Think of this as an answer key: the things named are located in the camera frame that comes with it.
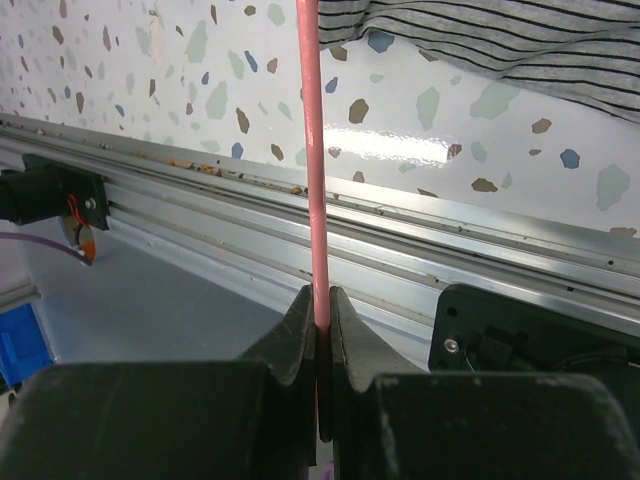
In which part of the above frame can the blue plastic crate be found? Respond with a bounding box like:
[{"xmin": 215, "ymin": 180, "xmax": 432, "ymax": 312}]
[{"xmin": 1, "ymin": 303, "xmax": 54, "ymax": 387}]

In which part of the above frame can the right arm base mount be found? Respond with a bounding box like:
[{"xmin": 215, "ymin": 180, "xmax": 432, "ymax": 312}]
[{"xmin": 428, "ymin": 284, "xmax": 639, "ymax": 372}]

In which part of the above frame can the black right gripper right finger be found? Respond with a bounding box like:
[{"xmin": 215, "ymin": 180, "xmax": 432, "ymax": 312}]
[{"xmin": 331, "ymin": 287, "xmax": 639, "ymax": 479}]

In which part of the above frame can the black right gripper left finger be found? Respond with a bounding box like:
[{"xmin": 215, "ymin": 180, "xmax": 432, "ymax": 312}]
[{"xmin": 1, "ymin": 287, "xmax": 317, "ymax": 479}]

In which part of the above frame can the aluminium mounting rail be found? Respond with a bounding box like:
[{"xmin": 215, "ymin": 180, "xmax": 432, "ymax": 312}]
[{"xmin": 1, "ymin": 114, "xmax": 639, "ymax": 336}]

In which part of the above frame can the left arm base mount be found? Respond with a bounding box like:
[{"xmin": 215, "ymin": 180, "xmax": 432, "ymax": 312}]
[{"xmin": 1, "ymin": 154, "xmax": 109, "ymax": 231}]

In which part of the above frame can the grey knitted garment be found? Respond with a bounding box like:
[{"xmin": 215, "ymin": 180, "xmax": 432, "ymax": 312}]
[{"xmin": 318, "ymin": 1, "xmax": 639, "ymax": 123}]

